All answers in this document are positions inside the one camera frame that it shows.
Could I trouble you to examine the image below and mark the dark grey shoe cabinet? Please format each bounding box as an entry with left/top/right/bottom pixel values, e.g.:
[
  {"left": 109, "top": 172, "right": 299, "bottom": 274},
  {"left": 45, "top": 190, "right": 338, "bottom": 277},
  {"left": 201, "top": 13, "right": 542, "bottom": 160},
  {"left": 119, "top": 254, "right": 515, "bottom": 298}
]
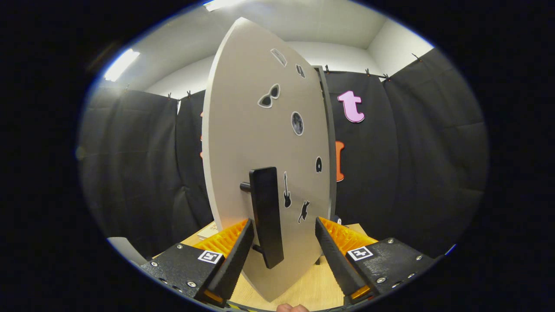
[{"left": 312, "top": 65, "right": 343, "bottom": 265}]

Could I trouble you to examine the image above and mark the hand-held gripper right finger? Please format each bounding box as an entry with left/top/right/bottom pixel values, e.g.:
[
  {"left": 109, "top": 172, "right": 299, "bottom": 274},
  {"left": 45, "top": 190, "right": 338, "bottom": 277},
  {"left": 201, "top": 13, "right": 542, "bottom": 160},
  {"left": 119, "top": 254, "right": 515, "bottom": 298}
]
[{"left": 315, "top": 217, "right": 436, "bottom": 304}]

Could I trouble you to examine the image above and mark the black backdrop cloth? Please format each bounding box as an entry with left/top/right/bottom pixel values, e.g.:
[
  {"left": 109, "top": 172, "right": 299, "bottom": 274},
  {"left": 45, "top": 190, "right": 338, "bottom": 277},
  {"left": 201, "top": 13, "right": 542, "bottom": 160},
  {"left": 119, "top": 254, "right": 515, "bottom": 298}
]
[{"left": 77, "top": 47, "right": 490, "bottom": 260}]

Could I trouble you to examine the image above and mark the beige book red label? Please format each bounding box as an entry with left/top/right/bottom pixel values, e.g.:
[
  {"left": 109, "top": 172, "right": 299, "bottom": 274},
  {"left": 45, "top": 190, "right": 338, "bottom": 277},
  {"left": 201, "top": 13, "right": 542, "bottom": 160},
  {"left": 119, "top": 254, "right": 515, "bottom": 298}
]
[{"left": 197, "top": 221, "right": 219, "bottom": 240}]

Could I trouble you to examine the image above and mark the long ceiling light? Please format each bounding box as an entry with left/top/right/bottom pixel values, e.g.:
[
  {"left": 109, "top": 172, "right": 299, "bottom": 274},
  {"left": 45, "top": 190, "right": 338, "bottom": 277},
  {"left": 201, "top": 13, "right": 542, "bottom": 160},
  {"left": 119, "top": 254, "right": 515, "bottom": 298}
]
[
  {"left": 103, "top": 49, "right": 140, "bottom": 82},
  {"left": 203, "top": 0, "right": 248, "bottom": 11}
]

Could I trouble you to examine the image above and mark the black door handle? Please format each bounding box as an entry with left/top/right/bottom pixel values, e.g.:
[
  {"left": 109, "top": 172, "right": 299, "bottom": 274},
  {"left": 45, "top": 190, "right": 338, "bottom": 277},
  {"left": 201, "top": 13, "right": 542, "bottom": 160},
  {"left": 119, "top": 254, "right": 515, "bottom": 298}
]
[{"left": 240, "top": 167, "right": 284, "bottom": 269}]

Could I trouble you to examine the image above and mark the beige shoe cabinet door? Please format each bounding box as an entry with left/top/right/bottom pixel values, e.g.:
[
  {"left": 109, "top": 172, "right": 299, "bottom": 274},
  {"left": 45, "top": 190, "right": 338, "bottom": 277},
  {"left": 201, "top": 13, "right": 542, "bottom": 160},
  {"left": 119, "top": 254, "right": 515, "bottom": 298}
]
[{"left": 202, "top": 16, "right": 332, "bottom": 302}]

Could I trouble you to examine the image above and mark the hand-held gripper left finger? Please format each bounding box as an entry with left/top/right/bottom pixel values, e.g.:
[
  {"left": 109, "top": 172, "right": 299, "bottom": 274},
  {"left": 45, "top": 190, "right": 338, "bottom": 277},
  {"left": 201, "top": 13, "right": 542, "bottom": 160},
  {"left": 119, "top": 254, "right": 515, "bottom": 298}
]
[{"left": 139, "top": 218, "right": 255, "bottom": 306}]

